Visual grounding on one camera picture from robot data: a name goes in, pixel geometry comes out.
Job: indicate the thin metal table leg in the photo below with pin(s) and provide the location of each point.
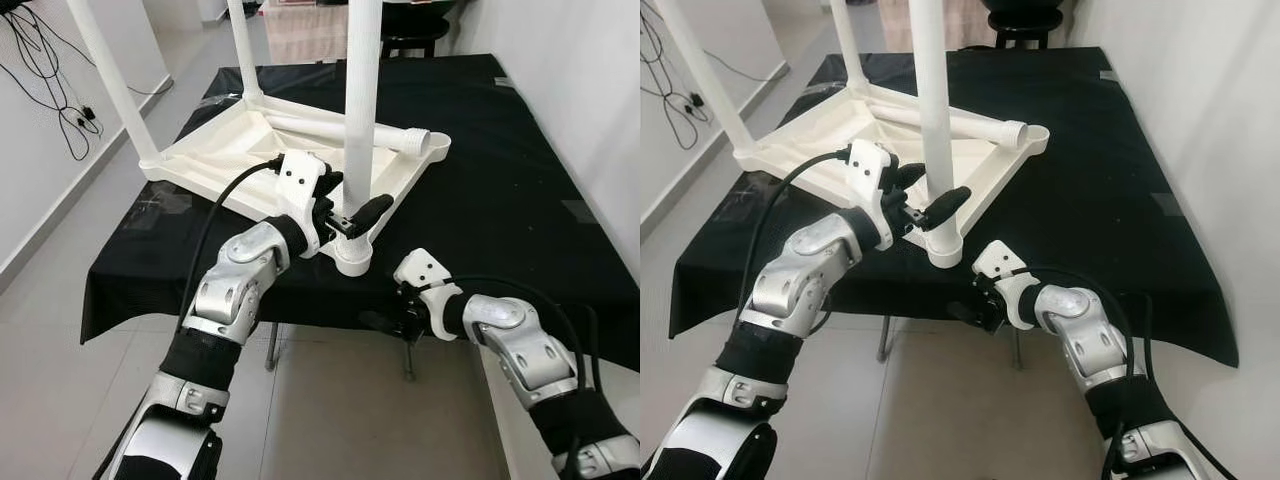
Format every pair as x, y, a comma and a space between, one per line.
885, 342
272, 348

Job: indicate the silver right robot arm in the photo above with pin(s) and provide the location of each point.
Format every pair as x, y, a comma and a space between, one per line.
1085, 330
520, 340

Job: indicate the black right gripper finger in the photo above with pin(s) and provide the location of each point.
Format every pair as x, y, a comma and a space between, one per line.
965, 312
378, 322

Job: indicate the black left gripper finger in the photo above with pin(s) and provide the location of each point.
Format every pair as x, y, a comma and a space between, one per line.
370, 212
909, 175
947, 205
331, 181

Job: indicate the black tablecloth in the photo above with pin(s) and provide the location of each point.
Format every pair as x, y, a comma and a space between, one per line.
1080, 200
480, 200

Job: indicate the white plastic table top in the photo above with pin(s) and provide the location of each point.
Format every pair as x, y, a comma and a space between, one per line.
820, 140
230, 150

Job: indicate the black stool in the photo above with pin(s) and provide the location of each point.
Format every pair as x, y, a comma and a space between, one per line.
1025, 30
412, 40

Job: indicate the clear tape strip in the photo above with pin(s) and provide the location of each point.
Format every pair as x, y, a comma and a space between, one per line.
817, 88
222, 98

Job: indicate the small black power adapter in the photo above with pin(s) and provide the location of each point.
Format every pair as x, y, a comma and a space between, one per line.
693, 100
89, 112

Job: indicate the wrinkled clear tape patch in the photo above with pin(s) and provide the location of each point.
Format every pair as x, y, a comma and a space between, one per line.
750, 188
160, 207

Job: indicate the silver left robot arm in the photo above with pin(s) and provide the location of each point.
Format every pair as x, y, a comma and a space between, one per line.
235, 280
800, 275

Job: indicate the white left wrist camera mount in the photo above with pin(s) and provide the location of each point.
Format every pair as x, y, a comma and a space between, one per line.
865, 165
298, 180

